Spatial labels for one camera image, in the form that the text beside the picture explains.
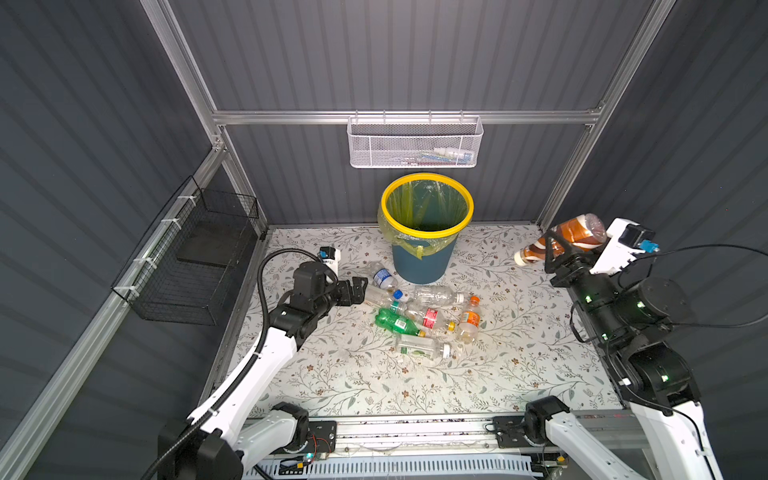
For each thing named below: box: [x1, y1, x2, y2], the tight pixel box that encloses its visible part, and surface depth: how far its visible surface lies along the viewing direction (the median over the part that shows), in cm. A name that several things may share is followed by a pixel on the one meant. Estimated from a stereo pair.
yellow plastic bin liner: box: [378, 180, 468, 259], surface depth 98 cm
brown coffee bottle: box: [514, 213, 608, 266], surface depth 50 cm
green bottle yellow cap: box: [374, 308, 427, 337], surface depth 92 cm
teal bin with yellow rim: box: [378, 172, 475, 285], surface depth 96 cm
